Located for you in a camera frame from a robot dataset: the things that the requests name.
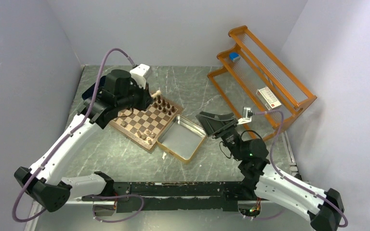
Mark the wooden chess board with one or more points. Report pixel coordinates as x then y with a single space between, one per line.
152 119

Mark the orange wooden rack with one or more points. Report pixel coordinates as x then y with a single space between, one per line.
257 68

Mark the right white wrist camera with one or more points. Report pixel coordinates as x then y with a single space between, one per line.
246 117

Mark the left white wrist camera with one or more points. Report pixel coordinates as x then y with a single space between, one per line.
140 74

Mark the red white card box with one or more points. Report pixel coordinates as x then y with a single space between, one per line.
268 98

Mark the gold-rimmed metal tin tray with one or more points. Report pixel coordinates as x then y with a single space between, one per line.
181 138

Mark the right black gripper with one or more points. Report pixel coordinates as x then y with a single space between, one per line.
217 124

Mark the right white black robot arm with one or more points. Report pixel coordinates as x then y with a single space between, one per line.
323 209

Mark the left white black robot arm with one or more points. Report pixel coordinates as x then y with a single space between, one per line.
117 91

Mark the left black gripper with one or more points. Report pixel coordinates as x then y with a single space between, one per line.
146 99

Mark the blue white small object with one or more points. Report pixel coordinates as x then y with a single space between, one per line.
234 56

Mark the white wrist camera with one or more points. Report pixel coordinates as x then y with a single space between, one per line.
140 74
246 117

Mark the aluminium frame rail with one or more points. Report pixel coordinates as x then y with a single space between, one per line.
50 197

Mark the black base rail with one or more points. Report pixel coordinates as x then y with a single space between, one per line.
170 196

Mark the dark blue piece box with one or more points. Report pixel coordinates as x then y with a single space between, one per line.
87 94

